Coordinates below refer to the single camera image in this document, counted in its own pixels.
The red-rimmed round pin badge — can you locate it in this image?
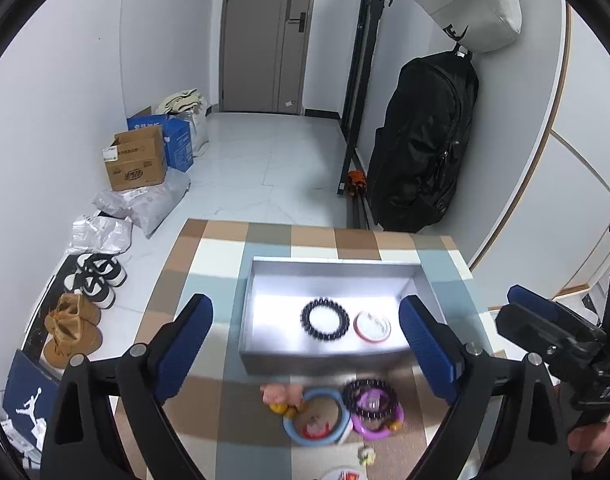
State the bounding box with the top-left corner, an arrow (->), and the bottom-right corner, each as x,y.
353,311 -> 392,344

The black coil hair tie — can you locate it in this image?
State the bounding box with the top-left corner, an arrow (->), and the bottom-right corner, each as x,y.
301,297 -> 352,344

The pink pig figurine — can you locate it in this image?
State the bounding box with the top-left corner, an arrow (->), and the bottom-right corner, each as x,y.
261,384 -> 307,418

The white China flag badge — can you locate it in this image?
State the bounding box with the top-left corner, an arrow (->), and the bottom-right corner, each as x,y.
319,467 -> 368,480

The person's right hand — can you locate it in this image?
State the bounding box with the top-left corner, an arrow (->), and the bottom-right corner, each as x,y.
568,415 -> 610,472

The navy Jordan shoe box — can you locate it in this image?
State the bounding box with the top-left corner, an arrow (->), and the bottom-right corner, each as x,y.
2,350 -> 58,452

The tan suede boot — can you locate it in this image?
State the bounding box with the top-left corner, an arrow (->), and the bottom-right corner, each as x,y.
43,320 -> 102,370
44,292 -> 101,332

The small white flower charm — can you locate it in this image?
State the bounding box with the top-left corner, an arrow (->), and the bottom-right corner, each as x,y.
357,445 -> 377,468

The checkered table mat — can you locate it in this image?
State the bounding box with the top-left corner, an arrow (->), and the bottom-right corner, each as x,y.
106,219 -> 502,479

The black hanging backpack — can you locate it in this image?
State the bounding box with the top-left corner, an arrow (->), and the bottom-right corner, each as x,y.
367,49 -> 479,233

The black and white sneaker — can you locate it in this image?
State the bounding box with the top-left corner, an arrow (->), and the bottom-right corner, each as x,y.
76,254 -> 127,287

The orange clamp on floor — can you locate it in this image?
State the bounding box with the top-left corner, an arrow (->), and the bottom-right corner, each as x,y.
345,170 -> 367,196

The black coat rack stand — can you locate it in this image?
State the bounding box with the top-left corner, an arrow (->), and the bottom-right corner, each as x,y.
337,0 -> 392,229

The crumpled clear plastic bag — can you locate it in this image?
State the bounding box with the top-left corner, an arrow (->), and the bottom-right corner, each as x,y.
66,216 -> 132,255

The silver phone box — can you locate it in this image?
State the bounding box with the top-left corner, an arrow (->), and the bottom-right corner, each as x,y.
239,257 -> 445,376

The grey plastic mailer bag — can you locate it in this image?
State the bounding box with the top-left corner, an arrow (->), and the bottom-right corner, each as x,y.
92,168 -> 191,238

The brown cardboard box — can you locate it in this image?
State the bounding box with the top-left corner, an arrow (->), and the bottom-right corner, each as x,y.
102,125 -> 167,192

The blue cardboard box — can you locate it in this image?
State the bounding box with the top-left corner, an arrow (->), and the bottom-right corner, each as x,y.
127,114 -> 193,172

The beige tote bag on floor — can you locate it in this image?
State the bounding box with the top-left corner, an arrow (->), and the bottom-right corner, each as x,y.
156,88 -> 209,158

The grey door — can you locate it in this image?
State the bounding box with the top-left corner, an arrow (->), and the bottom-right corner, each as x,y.
219,0 -> 314,115

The purple plastic ring toy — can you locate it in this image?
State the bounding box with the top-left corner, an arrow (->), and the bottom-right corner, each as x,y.
351,403 -> 405,441

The dark purple bead bracelet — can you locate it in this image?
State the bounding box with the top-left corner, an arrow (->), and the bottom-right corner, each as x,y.
341,378 -> 399,422

